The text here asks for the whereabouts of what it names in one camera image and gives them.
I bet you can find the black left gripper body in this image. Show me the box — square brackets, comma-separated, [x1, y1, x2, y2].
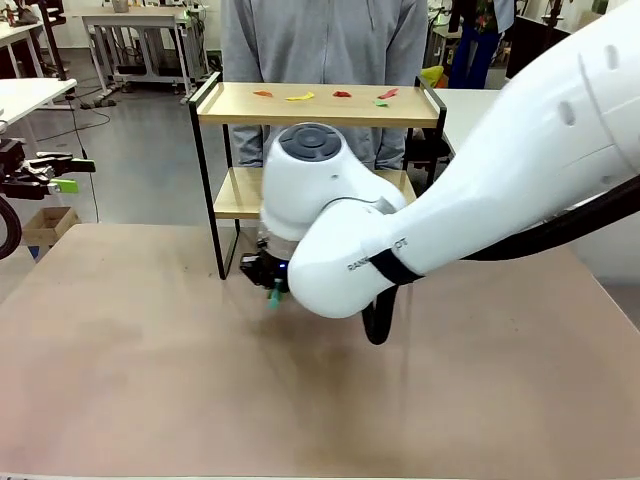
[0, 138, 32, 200]

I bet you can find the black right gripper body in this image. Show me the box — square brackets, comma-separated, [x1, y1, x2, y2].
[239, 239, 291, 292]

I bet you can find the teal cleaning cloth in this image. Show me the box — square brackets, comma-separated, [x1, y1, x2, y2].
[266, 279, 285, 312]

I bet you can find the two-tier wooden black-framed shelf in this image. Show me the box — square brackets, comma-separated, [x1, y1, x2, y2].
[188, 71, 448, 282]

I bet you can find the open cardboard box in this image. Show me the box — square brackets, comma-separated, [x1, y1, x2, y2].
[21, 206, 82, 247]

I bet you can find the white desk with rounded edge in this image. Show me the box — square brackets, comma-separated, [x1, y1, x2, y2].
[0, 78, 79, 133]

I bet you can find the black stand pole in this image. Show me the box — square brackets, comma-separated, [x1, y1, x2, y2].
[37, 0, 69, 82]

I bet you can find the small white background desk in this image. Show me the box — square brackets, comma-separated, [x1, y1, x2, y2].
[0, 19, 51, 80]

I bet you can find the white table with grey legs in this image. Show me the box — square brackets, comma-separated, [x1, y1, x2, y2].
[81, 12, 210, 100]

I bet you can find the black office chair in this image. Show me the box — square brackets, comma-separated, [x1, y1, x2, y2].
[405, 128, 454, 172]

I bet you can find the person in grey hoodie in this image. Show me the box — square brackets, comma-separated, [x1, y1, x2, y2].
[219, 0, 431, 172]

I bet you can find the large white side table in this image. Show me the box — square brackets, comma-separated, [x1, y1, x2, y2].
[432, 88, 507, 157]

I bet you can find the person in blue trousers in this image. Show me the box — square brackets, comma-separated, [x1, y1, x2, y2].
[447, 0, 516, 90]

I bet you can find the black monitor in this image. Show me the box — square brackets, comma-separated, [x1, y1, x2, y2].
[505, 14, 572, 80]

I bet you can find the black floor cable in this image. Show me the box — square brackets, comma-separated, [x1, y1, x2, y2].
[63, 92, 112, 224]

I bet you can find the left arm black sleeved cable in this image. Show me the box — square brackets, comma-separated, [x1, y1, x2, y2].
[0, 193, 24, 261]

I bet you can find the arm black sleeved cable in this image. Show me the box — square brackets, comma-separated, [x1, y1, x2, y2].
[0, 193, 24, 261]
[361, 174, 640, 347]

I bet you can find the black strap on right arm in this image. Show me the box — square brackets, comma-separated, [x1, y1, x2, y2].
[368, 248, 426, 287]

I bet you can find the right arm black sleeved cable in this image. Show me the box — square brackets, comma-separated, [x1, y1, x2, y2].
[361, 174, 640, 347]

